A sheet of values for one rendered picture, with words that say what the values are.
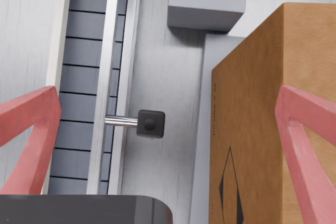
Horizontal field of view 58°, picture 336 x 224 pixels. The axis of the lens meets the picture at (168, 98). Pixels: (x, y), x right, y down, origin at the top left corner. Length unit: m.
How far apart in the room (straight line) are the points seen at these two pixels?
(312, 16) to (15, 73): 0.43
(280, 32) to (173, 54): 0.30
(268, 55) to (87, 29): 0.29
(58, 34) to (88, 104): 0.10
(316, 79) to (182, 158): 0.31
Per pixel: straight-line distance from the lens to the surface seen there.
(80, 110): 0.43
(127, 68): 0.43
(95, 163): 0.35
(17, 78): 0.52
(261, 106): 0.23
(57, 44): 0.42
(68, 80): 0.44
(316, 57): 0.20
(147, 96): 0.47
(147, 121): 0.30
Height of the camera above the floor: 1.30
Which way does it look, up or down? 86 degrees down
